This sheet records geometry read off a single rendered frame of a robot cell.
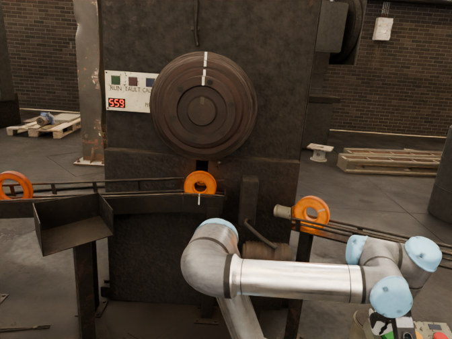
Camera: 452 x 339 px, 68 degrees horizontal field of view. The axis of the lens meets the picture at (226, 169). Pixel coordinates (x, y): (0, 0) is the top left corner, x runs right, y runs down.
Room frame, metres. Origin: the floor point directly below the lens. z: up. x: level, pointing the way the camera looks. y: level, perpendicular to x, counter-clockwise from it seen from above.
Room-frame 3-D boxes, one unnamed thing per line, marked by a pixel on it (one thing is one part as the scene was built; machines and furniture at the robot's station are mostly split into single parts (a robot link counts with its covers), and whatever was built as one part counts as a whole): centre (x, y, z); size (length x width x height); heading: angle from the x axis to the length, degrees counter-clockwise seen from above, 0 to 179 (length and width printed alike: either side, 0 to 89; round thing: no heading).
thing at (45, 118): (5.37, 2.91, 0.25); 0.40 x 0.24 x 0.22; 1
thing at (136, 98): (1.61, 0.46, 1.15); 0.26 x 0.02 x 0.18; 91
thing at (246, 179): (1.53, -0.12, 0.68); 0.11 x 0.08 x 0.24; 1
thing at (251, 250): (1.38, -0.21, 0.27); 0.22 x 0.13 x 0.53; 91
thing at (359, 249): (0.70, -0.36, 0.90); 0.11 x 0.11 x 0.08; 80
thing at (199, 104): (1.41, 0.12, 1.11); 0.28 x 0.06 x 0.28; 91
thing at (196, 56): (1.51, 0.12, 1.11); 0.47 x 0.06 x 0.47; 91
